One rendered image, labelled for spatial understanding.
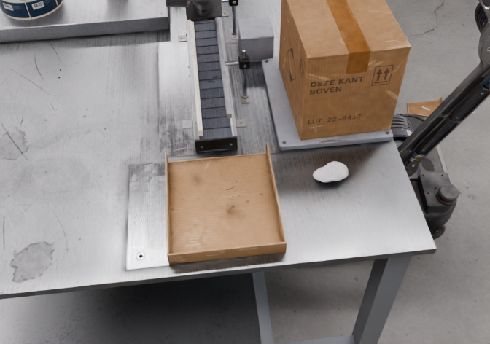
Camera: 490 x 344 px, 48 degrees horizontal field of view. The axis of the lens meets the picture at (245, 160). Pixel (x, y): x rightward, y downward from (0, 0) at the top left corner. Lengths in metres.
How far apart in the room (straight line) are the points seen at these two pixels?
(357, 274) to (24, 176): 1.29
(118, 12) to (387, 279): 1.15
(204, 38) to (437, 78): 1.64
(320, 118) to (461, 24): 2.19
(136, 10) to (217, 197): 0.77
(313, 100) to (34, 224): 0.72
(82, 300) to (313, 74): 1.11
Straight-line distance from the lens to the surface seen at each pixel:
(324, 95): 1.34
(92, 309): 1.94
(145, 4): 1.90
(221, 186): 1.36
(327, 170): 1.37
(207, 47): 1.68
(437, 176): 2.20
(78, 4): 1.96
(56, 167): 1.49
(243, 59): 1.49
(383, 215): 1.34
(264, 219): 1.30
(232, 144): 1.42
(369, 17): 1.40
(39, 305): 2.00
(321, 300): 2.14
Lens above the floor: 1.90
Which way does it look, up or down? 49 degrees down
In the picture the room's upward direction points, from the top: 1 degrees counter-clockwise
